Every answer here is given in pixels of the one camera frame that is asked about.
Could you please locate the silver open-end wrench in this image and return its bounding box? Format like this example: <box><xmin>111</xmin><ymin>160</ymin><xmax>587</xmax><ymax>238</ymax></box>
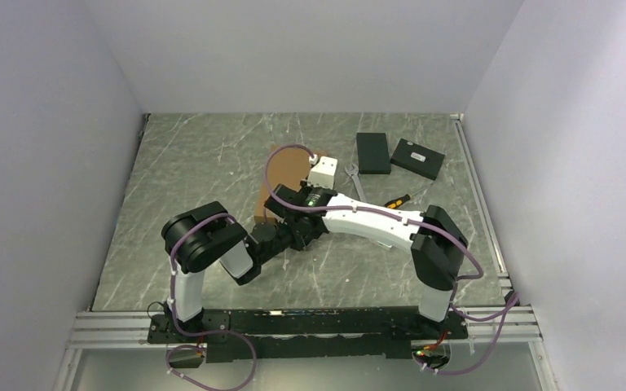
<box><xmin>345</xmin><ymin>163</ymin><xmax>368</xmax><ymax>203</ymax></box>

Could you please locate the black rectangular box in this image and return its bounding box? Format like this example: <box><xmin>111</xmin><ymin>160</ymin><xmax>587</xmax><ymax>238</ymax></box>
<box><xmin>356</xmin><ymin>133</ymin><xmax>391</xmax><ymax>174</ymax></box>

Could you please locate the purple cable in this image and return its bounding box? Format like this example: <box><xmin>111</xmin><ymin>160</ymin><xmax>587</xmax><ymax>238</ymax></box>
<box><xmin>165</xmin><ymin>212</ymin><xmax>260</xmax><ymax>391</ymax></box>
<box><xmin>262</xmin><ymin>143</ymin><xmax>522</xmax><ymax>378</ymax></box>

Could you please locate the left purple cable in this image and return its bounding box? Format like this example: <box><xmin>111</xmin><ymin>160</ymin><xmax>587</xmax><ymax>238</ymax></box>
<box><xmin>165</xmin><ymin>212</ymin><xmax>260</xmax><ymax>391</ymax></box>

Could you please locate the yellow black screwdriver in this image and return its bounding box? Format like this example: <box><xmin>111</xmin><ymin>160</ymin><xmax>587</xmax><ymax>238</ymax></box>
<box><xmin>384</xmin><ymin>184</ymin><xmax>431</xmax><ymax>209</ymax></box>

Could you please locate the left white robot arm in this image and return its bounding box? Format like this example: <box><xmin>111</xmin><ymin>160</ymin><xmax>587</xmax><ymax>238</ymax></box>
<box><xmin>161</xmin><ymin>201</ymin><xmax>294</xmax><ymax>342</ymax></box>

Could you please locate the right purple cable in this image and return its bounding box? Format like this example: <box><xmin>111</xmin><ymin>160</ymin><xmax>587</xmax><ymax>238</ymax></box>
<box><xmin>262</xmin><ymin>143</ymin><xmax>522</xmax><ymax>378</ymax></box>

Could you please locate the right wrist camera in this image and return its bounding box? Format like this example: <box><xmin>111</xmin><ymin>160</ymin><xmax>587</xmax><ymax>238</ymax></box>
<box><xmin>306</xmin><ymin>156</ymin><xmax>337</xmax><ymax>190</ymax></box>

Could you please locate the brown cardboard express box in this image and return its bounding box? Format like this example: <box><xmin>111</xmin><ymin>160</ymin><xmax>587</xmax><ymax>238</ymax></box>
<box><xmin>253</xmin><ymin>147</ymin><xmax>311</xmax><ymax>223</ymax></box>

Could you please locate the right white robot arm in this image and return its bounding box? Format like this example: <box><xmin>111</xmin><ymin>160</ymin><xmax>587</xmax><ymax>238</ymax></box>
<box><xmin>266</xmin><ymin>185</ymin><xmax>474</xmax><ymax>338</ymax></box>

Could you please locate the black box with label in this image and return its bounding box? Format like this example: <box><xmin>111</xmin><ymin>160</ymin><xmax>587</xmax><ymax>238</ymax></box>
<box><xmin>390</xmin><ymin>138</ymin><xmax>445</xmax><ymax>181</ymax></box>

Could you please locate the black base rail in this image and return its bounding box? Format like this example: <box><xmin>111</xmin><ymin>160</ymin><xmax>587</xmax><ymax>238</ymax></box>
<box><xmin>148</xmin><ymin>306</ymin><xmax>469</xmax><ymax>363</ymax></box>

